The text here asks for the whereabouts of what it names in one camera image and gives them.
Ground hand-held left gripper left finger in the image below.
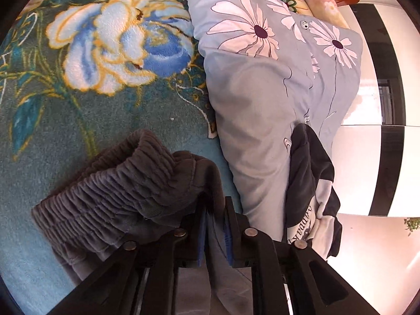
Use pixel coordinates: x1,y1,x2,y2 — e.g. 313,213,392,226
46,199,208,315

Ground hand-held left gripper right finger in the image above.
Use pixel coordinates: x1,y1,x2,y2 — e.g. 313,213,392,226
223,196,381,315

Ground dark grey pants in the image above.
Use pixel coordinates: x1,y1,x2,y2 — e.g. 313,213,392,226
31,129,263,315

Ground black and white fleece garment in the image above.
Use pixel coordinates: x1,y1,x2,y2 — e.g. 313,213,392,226
285,123,343,260

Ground light blue daisy duvet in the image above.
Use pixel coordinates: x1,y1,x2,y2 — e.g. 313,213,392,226
182,0,364,242

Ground white wardrobe with black stripe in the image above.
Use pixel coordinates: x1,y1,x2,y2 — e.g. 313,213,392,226
328,2,420,219

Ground green hanging plant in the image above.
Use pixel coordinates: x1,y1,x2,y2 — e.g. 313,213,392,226
403,217,420,237

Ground teal floral blanket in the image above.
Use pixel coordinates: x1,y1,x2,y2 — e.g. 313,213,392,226
0,0,243,315

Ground pink pillow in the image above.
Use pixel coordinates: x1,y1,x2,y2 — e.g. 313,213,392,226
301,0,350,30

